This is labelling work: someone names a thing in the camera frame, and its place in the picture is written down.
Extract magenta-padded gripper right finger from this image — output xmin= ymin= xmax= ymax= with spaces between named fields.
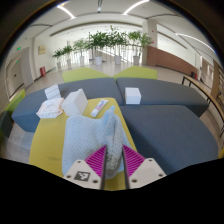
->
xmin=121 ymin=144 xmax=167 ymax=190

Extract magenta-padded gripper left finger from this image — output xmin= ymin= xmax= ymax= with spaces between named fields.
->
xmin=63 ymin=144 xmax=108 ymax=190

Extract light blue towel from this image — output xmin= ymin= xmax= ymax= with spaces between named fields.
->
xmin=61 ymin=105 xmax=138 ymax=180

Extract wide blue bench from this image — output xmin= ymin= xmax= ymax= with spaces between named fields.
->
xmin=119 ymin=104 xmax=219 ymax=176

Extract white tube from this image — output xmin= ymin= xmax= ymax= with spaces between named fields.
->
xmin=90 ymin=99 xmax=109 ymax=118

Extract tall white box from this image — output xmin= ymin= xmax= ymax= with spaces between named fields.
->
xmin=61 ymin=88 xmax=89 ymax=117

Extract pink white plastic packet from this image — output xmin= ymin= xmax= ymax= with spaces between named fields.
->
xmin=35 ymin=97 xmax=65 ymax=120

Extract small white cube box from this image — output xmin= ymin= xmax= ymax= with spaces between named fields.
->
xmin=124 ymin=87 xmax=142 ymax=105

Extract angled blue bench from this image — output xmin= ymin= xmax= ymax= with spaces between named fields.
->
xmin=116 ymin=77 xmax=210 ymax=118

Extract stacked white tissue packs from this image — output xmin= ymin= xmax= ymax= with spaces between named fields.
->
xmin=44 ymin=83 xmax=62 ymax=101

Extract long blue bench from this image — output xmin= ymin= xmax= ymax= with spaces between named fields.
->
xmin=11 ymin=78 xmax=124 ymax=133

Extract dark grey ottoman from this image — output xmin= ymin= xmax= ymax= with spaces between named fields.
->
xmin=0 ymin=110 xmax=14 ymax=139

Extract wooden chair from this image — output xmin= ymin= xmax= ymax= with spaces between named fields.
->
xmin=181 ymin=74 xmax=224 ymax=138

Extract green bench beside ottoman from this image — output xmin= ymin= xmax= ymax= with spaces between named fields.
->
xmin=3 ymin=89 xmax=27 ymax=114

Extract short green bench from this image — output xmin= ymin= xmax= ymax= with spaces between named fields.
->
xmin=113 ymin=65 xmax=159 ymax=81

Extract long green bench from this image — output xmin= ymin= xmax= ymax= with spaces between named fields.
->
xmin=62 ymin=67 xmax=114 ymax=84

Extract red bin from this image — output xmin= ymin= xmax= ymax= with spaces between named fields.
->
xmin=39 ymin=65 xmax=47 ymax=78

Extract row of potted plants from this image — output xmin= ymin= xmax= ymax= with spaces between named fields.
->
xmin=52 ymin=25 xmax=154 ymax=70

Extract ceiling light strips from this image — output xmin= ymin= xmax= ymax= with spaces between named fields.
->
xmin=56 ymin=0 xmax=214 ymax=51

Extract framed wall plaque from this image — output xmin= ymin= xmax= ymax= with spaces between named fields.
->
xmin=37 ymin=45 xmax=47 ymax=56

